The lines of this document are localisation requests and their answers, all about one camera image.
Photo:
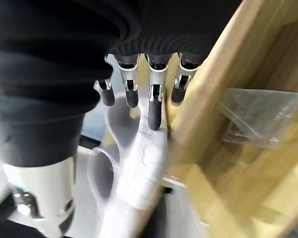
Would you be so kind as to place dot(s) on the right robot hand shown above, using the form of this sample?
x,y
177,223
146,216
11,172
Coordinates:
x,y
52,54

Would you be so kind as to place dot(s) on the light wooden shoe rack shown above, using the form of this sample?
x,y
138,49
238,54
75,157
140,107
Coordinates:
x,y
238,188

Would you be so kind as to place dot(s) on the clear plastic bag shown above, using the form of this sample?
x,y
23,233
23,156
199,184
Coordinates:
x,y
260,116

